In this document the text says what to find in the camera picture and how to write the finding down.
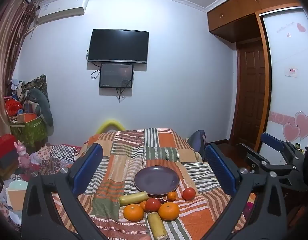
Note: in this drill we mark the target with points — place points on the white air conditioner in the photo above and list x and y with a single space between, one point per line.
61 8

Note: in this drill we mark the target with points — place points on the striped patchwork blanket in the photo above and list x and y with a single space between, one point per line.
124 155

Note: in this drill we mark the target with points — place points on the pink plush toy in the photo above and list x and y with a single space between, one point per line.
22 155

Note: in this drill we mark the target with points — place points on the yellow-green sugarcane piece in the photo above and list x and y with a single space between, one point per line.
132 198
157 225

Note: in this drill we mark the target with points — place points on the purple plate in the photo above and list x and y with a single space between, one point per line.
156 180

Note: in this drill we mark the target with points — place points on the striped brown curtain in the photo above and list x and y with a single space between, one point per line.
9 55

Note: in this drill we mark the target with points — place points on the wooden overhead cabinet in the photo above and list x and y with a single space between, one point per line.
233 15

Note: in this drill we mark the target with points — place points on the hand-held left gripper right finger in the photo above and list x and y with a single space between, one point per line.
218 165

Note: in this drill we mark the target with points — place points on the large orange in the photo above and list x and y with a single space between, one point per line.
169 211
133 212

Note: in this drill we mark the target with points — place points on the black wall television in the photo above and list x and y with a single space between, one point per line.
118 46

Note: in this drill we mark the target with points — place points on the yellow curved frame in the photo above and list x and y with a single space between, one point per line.
110 123

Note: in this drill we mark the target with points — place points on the small orange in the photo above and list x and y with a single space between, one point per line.
171 196
142 205

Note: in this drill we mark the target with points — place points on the small dark red fruit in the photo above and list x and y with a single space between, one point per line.
161 201

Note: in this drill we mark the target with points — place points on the checkered quilt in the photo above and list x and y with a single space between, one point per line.
59 155

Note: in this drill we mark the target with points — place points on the dark blue bag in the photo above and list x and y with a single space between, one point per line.
196 140

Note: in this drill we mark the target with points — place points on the dark floral cushion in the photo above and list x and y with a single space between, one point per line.
40 82

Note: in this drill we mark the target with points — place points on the red box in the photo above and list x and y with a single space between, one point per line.
4 146

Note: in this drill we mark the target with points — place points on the brown wooden door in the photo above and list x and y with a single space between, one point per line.
251 92

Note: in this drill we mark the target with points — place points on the green patterned storage box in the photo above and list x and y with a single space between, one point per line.
29 132

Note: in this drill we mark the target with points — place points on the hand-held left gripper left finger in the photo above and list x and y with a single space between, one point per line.
89 162

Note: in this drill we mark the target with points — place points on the grey plush toy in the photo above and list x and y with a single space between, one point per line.
41 102

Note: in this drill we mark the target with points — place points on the red plastic bag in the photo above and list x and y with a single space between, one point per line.
13 107

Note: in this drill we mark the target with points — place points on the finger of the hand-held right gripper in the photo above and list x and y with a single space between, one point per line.
253 158
268 141

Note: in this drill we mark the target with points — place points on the white heart-print wardrobe door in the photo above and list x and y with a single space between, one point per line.
288 100

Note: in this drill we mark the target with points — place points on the light blue lid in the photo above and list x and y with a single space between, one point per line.
17 195

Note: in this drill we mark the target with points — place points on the small black wall monitor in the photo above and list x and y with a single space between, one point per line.
116 75

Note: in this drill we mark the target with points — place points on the red tomato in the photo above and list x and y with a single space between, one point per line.
152 205
188 194

